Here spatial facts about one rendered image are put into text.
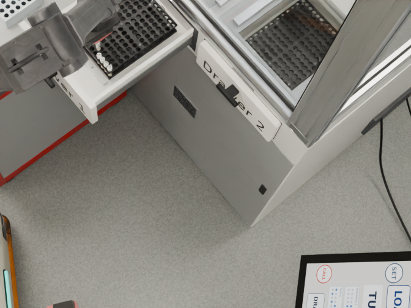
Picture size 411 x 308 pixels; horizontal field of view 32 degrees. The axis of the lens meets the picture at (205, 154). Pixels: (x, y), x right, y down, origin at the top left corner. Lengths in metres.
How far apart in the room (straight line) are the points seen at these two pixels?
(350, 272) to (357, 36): 0.52
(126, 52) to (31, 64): 0.72
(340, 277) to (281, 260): 1.08
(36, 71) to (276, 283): 1.65
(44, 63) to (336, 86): 0.60
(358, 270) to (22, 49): 0.82
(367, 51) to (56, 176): 1.60
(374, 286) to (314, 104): 0.40
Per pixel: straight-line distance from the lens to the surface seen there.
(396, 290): 1.50
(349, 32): 1.32
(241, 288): 2.60
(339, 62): 1.39
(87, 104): 1.75
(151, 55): 1.91
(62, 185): 2.66
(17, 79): 1.14
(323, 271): 1.60
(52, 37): 1.16
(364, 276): 1.54
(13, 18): 2.03
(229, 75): 1.80
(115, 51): 1.84
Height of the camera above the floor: 2.55
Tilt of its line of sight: 71 degrees down
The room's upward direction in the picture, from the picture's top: 17 degrees clockwise
